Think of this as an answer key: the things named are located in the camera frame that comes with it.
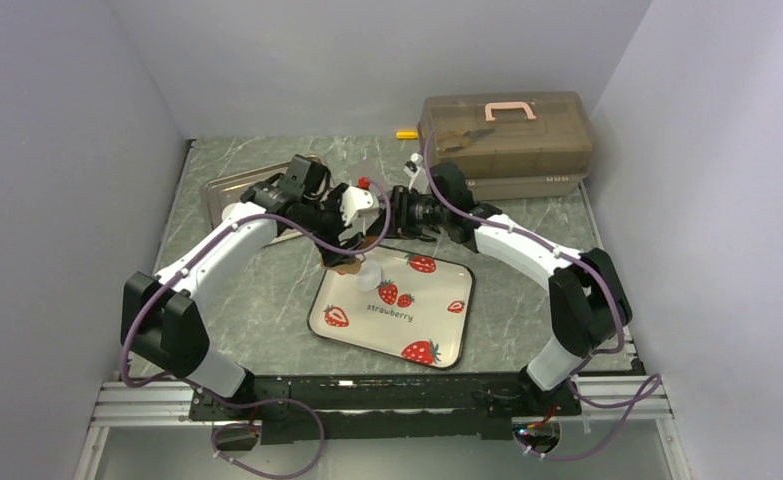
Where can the white dough ball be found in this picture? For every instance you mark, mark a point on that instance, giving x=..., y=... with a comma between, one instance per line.
x=369, y=276

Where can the brown translucent tool box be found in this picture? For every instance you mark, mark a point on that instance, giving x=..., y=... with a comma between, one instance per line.
x=510, y=145

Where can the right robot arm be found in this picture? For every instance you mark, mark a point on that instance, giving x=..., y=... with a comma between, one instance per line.
x=589, y=309

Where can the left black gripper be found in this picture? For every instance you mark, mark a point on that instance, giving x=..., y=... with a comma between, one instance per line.
x=333, y=201

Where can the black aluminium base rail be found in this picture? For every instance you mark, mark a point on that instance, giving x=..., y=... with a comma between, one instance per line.
x=369, y=407

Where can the wooden rolling pin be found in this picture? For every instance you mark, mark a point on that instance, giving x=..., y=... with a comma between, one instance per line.
x=349, y=265

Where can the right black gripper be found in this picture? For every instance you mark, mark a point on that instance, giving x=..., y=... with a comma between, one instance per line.
x=399, y=206

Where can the strawberry pattern white tray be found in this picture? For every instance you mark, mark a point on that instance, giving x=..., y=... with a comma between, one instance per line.
x=419, y=312

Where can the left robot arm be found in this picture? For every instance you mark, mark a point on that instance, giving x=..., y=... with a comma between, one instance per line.
x=163, y=332

